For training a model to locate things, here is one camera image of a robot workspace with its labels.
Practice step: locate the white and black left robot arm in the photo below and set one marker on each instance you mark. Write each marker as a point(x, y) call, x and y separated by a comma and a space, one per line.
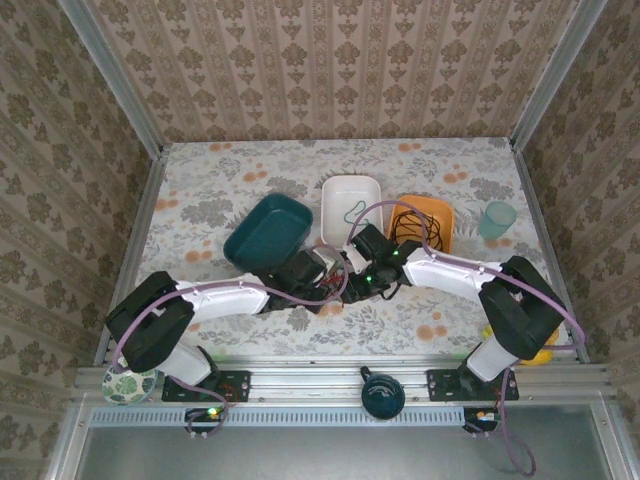
point(220, 300)

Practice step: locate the orange plastic tray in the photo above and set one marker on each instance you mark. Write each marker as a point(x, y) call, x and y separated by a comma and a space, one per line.
point(442, 210)

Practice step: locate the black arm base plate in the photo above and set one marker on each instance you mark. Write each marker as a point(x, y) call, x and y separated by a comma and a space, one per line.
point(442, 385)
point(237, 385)

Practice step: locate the aluminium front mounting rail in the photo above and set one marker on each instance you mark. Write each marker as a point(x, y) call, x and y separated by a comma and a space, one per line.
point(310, 380)

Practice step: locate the translucent teal plastic cup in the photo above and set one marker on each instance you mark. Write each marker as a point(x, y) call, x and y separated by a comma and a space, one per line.
point(497, 220)

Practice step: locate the small black controller box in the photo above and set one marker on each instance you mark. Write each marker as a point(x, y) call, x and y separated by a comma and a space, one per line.
point(202, 416)
point(480, 417)

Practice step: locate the leaf print bowl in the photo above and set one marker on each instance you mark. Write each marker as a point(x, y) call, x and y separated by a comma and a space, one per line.
point(120, 387)

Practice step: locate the white plastic tray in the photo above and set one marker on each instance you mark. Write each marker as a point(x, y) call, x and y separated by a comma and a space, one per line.
point(345, 192)

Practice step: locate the dark teal plastic tray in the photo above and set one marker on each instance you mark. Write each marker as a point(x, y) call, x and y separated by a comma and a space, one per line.
point(265, 237)

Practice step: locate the dark teal mug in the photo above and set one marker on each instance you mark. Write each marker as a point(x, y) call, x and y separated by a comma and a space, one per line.
point(382, 395)

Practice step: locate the aluminium frame post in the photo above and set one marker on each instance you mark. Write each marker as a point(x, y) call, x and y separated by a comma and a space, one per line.
point(560, 60)
point(115, 85)

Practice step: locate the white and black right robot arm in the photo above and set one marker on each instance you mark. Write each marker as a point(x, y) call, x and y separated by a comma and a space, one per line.
point(450, 272)

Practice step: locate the yellow banana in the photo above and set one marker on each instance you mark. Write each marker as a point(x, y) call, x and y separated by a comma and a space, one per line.
point(537, 356)

